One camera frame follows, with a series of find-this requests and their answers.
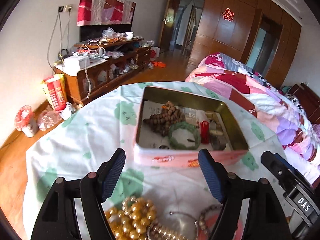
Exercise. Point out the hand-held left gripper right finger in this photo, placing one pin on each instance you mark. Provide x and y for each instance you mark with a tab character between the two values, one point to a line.
211	177

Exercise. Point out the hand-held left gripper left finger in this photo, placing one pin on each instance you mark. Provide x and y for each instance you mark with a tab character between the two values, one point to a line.
113	177

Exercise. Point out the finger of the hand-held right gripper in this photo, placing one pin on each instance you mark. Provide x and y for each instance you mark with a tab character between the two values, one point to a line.
277	166

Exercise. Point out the thin silver bangle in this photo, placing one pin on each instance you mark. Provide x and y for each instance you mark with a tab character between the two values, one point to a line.
192	220

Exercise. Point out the pink tin box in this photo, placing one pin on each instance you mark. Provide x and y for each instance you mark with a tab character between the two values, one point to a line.
160	158

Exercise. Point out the white bed sheet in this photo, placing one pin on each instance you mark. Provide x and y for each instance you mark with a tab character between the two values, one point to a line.
303	163

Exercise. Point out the wide silver bangle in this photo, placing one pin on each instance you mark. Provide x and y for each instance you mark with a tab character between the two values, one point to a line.
220	142

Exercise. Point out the red tassel charm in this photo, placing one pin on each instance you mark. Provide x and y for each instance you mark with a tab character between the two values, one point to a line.
204	130

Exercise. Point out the paper box lining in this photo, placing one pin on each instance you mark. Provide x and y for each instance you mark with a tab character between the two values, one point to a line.
152	135

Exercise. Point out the dark wooden headboard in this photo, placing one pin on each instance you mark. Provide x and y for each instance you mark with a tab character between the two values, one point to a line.
306	100

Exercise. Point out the patchwork pink quilt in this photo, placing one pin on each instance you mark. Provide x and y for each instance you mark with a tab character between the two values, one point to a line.
250	90

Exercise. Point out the clear plastic bag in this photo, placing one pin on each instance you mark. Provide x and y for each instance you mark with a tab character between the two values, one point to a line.
48	120

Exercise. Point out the wooden television cabinet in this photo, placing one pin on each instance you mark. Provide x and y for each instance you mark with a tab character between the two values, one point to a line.
75	85

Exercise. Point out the red and yellow bag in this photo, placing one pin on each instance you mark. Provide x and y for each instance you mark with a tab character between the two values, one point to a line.
56	92

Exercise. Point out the white cardboard box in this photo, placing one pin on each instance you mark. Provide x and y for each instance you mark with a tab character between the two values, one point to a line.
75	62

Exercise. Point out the orange cloth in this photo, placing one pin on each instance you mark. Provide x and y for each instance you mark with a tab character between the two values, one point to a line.
159	64

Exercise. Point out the white and red shopping bag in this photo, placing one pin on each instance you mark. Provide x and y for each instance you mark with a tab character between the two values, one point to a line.
155	52

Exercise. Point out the wooden wardrobe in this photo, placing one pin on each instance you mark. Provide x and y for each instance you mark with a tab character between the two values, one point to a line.
225	40

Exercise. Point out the white cup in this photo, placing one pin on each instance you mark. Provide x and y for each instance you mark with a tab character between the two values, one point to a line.
129	35

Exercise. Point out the black television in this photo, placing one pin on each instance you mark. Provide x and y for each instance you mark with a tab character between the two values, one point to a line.
90	32

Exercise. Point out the wooden room door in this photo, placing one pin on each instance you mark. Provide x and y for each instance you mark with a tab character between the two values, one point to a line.
167	22

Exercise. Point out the red patchwork cloth cover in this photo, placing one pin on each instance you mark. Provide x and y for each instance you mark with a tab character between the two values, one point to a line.
105	10

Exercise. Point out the red paper wall decoration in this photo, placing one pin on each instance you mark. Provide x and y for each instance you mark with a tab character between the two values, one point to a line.
227	14

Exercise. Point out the wall socket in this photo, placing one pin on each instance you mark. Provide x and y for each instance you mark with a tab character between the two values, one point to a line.
65	8

